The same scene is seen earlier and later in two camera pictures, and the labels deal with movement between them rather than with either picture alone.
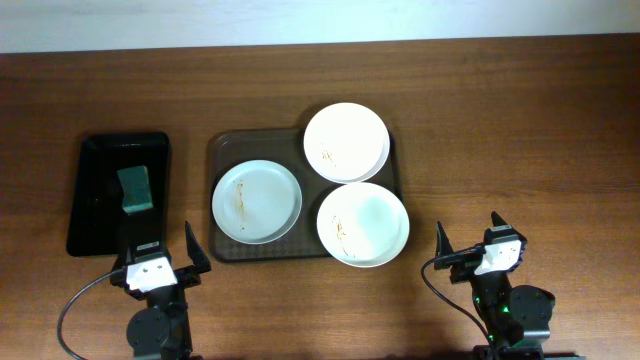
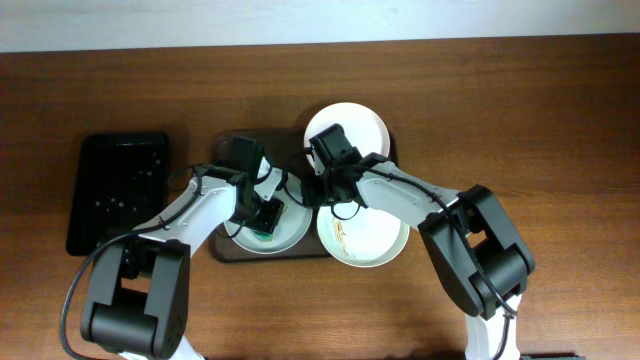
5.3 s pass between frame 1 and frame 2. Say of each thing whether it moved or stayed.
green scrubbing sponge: moved
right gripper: moved
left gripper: moved
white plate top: stayed
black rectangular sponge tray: stayed
